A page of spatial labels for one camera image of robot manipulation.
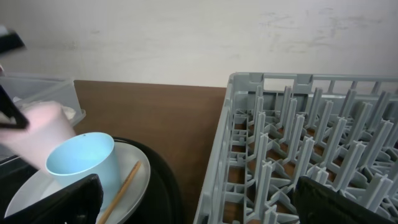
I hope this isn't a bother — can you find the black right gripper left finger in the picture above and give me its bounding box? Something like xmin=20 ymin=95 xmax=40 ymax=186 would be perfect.
xmin=1 ymin=174 xmax=103 ymax=224

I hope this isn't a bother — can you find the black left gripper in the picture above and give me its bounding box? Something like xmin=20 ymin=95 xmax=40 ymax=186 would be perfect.
xmin=0 ymin=26 xmax=29 ymax=129

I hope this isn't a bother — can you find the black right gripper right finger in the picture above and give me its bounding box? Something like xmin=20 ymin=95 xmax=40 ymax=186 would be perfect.
xmin=293 ymin=176 xmax=394 ymax=224

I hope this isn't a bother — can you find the pink plastic cup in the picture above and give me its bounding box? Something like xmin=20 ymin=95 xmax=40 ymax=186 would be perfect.
xmin=1 ymin=101 xmax=75 ymax=172

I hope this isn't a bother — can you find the blue plastic cup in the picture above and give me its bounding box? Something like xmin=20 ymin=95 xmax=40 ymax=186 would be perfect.
xmin=45 ymin=132 xmax=121 ymax=210

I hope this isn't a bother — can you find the white tissue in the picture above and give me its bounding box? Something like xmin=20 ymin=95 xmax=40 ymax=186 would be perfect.
xmin=12 ymin=96 xmax=76 ymax=120

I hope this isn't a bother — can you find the wooden chopstick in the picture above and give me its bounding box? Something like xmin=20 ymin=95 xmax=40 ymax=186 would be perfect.
xmin=97 ymin=161 xmax=141 ymax=224

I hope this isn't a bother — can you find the clear plastic waste bin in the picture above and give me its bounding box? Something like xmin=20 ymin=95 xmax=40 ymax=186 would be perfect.
xmin=1 ymin=75 xmax=86 ymax=126

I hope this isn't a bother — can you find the grey dishwasher rack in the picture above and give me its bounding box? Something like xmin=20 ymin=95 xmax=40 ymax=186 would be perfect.
xmin=194 ymin=73 xmax=397 ymax=223

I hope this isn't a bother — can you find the round black serving tray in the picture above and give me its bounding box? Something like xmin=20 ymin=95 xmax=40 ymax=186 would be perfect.
xmin=1 ymin=138 xmax=184 ymax=223

